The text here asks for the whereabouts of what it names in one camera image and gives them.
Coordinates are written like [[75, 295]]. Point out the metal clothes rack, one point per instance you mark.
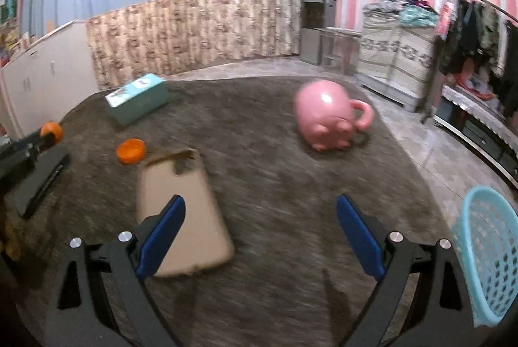
[[481, 0]]

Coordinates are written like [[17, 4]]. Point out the pile of folded clothes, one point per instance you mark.
[[400, 9]]

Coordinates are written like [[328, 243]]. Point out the teal cardboard box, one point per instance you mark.
[[137, 100]]

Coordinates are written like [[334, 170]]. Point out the pink hanging bag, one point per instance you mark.
[[444, 19]]

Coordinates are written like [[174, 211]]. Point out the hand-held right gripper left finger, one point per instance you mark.
[[162, 237]]

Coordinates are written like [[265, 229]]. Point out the orange peel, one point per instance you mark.
[[51, 131]]

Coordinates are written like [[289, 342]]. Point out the light blue plastic basket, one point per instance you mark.
[[489, 258]]

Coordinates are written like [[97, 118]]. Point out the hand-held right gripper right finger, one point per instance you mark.
[[360, 235]]

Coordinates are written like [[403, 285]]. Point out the black flat rectangular case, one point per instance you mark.
[[44, 185]]

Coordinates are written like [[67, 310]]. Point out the beige phone case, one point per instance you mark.
[[182, 201]]

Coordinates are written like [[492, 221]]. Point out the photo frame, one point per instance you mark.
[[12, 45]]

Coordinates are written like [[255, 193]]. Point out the low cabinet with lace cloth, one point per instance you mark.
[[485, 120]]

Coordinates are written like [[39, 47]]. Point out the orange toy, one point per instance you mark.
[[131, 151]]

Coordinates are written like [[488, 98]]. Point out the row of hanging clothes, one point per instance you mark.
[[481, 39]]

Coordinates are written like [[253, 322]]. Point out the cabinet under patterned cloth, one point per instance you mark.
[[396, 59]]

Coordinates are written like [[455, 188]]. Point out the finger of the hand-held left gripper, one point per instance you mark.
[[22, 150]]

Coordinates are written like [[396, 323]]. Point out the pink pig mug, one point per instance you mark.
[[323, 112]]

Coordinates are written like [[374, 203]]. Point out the small white side table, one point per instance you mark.
[[338, 37]]

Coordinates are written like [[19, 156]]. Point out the grey water dispenser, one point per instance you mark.
[[317, 31]]

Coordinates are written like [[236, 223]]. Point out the white cabinet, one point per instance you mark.
[[52, 79]]

